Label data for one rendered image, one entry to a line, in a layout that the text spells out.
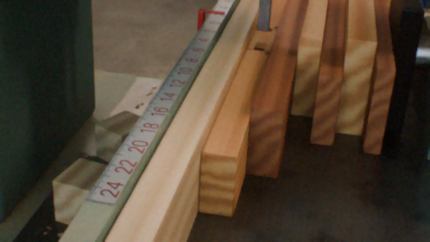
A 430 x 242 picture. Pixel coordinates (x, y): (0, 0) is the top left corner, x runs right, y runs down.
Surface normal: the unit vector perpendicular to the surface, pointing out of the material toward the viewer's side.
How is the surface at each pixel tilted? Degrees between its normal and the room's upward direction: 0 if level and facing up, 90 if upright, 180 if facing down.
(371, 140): 90
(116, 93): 0
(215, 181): 90
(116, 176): 0
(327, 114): 90
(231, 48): 0
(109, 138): 90
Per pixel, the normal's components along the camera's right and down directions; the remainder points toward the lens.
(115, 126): 0.05, -0.89
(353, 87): -0.19, 0.43
